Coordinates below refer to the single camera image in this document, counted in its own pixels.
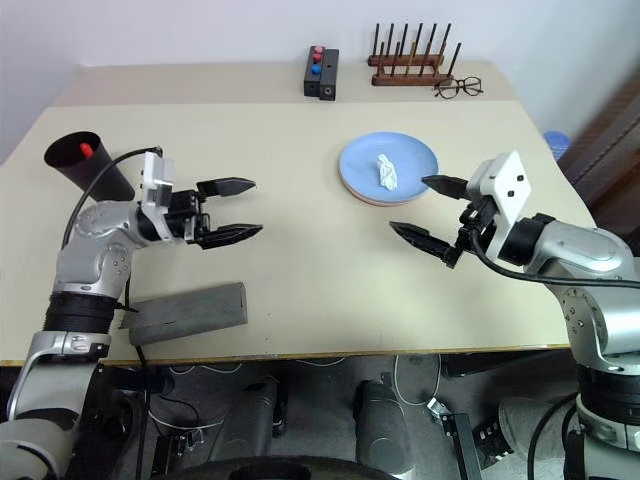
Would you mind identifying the white looped floor cable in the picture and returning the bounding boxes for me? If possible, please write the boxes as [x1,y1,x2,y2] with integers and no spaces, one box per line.
[392,353,442,407]

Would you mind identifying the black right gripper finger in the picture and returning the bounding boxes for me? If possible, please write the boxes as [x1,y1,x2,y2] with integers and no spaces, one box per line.
[388,220,462,272]
[420,174,472,201]

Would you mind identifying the white tissue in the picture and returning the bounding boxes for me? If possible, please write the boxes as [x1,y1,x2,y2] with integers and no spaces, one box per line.
[374,152,400,192]

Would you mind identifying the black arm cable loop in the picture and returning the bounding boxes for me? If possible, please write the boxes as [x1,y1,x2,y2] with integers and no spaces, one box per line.
[61,145,166,251]
[468,232,640,291]

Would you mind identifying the black box with round hole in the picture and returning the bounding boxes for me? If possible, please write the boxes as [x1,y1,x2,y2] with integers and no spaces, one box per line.
[317,48,342,103]

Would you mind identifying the dark-framed clear eyeglasses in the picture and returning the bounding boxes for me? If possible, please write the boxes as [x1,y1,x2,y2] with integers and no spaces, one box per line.
[432,75,485,101]

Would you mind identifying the pink plate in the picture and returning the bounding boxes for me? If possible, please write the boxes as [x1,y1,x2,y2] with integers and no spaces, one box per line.
[340,179,429,209]

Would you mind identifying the black table frame bar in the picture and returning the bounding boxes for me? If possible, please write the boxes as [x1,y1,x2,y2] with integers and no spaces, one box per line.
[441,348,577,380]

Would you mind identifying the black box with coloured knobs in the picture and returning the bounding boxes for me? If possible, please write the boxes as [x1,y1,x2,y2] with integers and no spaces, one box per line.
[302,45,326,99]

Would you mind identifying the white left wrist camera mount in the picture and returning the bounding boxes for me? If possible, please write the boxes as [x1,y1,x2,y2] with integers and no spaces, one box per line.
[135,151,178,243]

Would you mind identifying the dark ribbed panel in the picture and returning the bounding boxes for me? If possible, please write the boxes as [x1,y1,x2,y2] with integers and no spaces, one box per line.
[563,74,640,217]

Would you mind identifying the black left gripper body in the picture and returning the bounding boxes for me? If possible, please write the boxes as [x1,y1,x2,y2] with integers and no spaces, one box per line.
[164,189,212,246]

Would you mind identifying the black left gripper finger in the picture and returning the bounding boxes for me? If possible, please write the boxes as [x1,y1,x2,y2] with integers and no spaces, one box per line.
[196,175,258,199]
[196,223,265,252]

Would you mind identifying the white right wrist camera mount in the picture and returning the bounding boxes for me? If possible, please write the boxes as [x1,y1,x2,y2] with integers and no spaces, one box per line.
[464,149,532,262]

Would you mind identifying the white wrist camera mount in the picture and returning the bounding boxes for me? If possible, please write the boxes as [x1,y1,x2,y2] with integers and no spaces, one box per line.
[135,151,178,243]
[464,149,532,262]

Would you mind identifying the grey glasses case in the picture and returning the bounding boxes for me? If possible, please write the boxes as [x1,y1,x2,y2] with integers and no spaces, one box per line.
[118,280,250,348]

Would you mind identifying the black metal post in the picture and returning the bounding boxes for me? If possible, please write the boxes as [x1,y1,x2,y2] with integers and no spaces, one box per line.
[438,411,485,480]

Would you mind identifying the brown wooden plate rack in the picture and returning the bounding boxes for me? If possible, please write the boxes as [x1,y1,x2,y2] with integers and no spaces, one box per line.
[366,21,463,88]

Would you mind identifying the blue water jug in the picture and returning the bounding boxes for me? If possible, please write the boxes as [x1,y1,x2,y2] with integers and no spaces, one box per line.
[541,130,572,157]

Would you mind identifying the blue plate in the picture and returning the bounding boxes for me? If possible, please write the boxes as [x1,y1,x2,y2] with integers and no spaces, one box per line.
[337,130,441,206]

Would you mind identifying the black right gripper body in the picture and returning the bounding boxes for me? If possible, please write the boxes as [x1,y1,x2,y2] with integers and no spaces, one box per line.
[455,180,502,254]

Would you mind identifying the black right arm cable loop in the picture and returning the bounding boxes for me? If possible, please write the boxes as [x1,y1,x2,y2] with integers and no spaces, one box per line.
[468,232,640,291]

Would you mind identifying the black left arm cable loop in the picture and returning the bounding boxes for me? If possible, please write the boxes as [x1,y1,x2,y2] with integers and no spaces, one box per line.
[61,145,166,251]

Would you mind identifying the dark rounded shape under table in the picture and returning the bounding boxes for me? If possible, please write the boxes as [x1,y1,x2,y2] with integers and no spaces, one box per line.
[209,375,290,469]
[352,378,416,474]

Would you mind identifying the dark brown cup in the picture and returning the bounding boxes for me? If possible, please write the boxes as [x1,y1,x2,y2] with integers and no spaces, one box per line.
[43,130,137,204]

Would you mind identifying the black cable under left arm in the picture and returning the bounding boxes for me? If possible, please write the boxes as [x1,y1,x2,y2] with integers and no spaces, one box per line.
[116,277,154,480]

